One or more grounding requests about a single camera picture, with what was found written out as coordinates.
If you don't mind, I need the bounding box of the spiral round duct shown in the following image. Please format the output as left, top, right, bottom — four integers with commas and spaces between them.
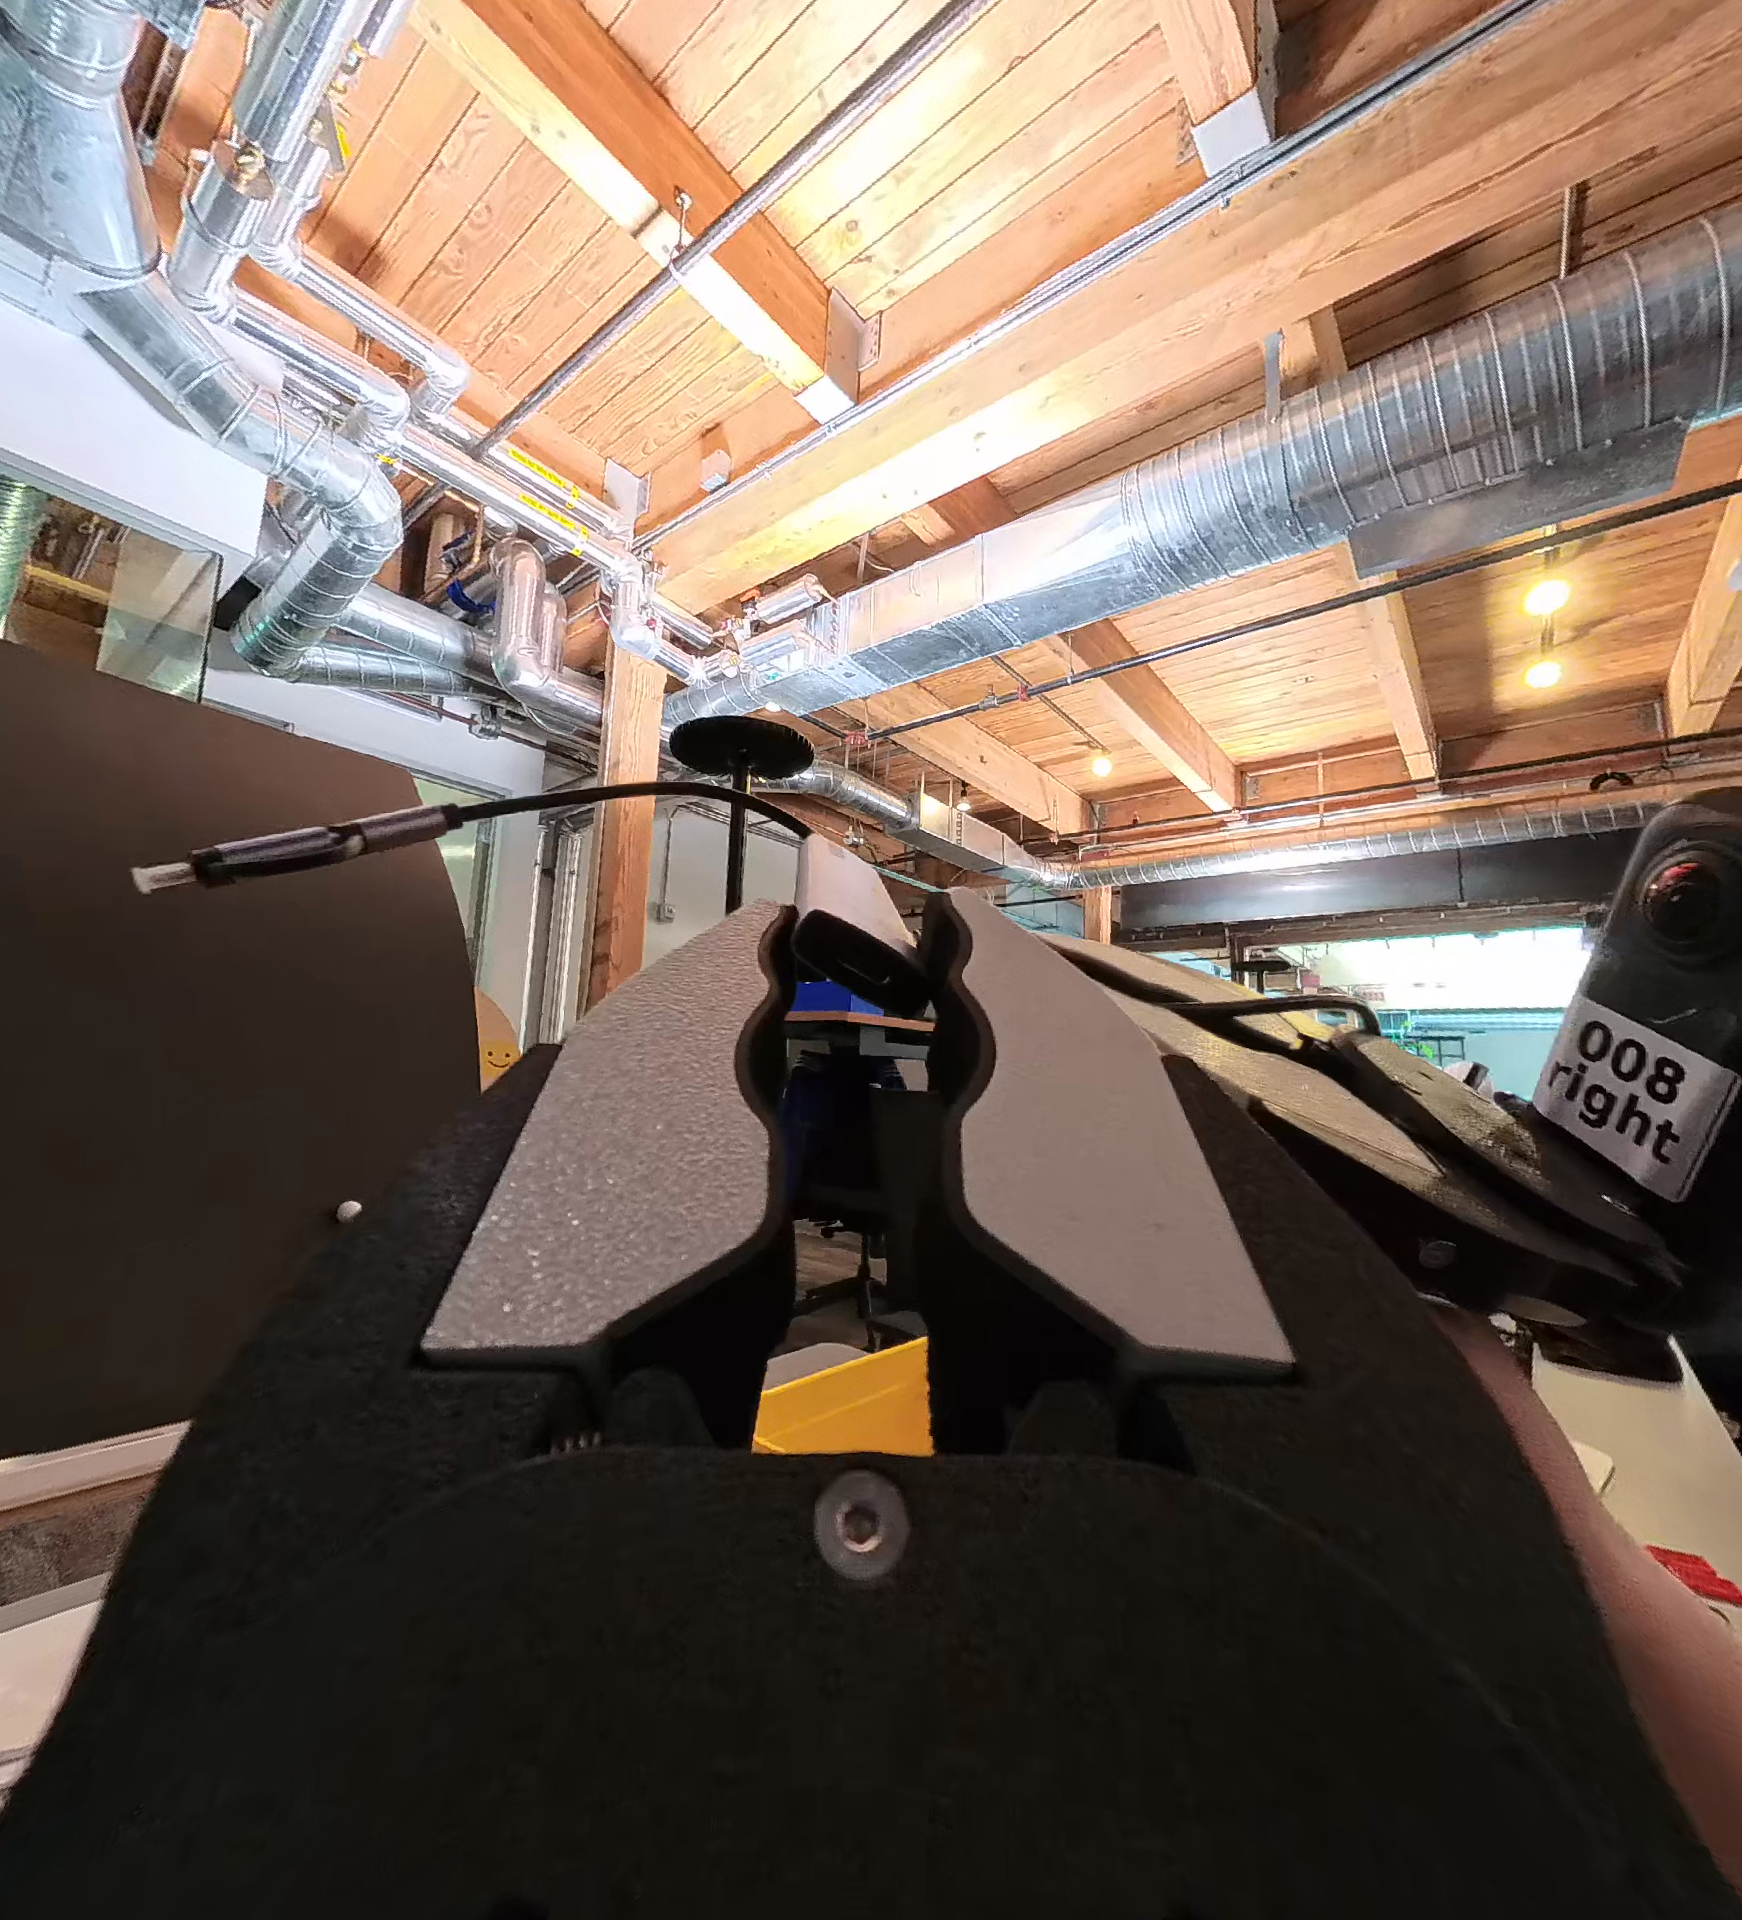
1124, 162, 1742, 579

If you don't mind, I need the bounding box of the person's right forearm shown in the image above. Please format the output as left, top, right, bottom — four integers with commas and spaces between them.
1442, 1304, 1742, 1920

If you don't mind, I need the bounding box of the wooden post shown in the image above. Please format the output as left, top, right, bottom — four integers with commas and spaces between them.
584, 628, 674, 1010

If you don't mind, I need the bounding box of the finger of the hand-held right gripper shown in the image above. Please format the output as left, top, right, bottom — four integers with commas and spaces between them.
1052, 933, 1356, 1105

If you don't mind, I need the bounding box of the black cover sheet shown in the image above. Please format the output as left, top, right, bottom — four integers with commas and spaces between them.
0, 606, 486, 1481

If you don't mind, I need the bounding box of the silver duct cluster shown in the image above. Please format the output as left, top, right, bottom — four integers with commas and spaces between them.
0, 0, 693, 736

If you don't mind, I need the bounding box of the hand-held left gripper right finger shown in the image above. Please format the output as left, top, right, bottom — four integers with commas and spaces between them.
924, 888, 1297, 1449

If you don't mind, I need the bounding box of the grey usb hub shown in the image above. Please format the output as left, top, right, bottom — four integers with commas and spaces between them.
134, 779, 951, 1025

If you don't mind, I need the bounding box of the yellow plastic bin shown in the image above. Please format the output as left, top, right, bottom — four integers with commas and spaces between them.
751, 1334, 938, 1456

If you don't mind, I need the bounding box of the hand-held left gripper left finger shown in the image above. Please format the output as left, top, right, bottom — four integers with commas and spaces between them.
421, 898, 796, 1449

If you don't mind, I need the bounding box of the red plastic piece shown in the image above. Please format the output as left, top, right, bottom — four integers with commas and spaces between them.
1649, 1545, 1742, 1617

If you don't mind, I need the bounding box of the thin spiral ceiling duct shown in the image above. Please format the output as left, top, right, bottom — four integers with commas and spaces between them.
809, 750, 1671, 890

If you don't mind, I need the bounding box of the black round-top pole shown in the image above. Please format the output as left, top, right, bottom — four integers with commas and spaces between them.
669, 714, 816, 916

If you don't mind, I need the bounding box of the black braided usb cable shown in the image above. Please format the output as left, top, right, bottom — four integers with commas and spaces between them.
1187, 989, 1387, 1054

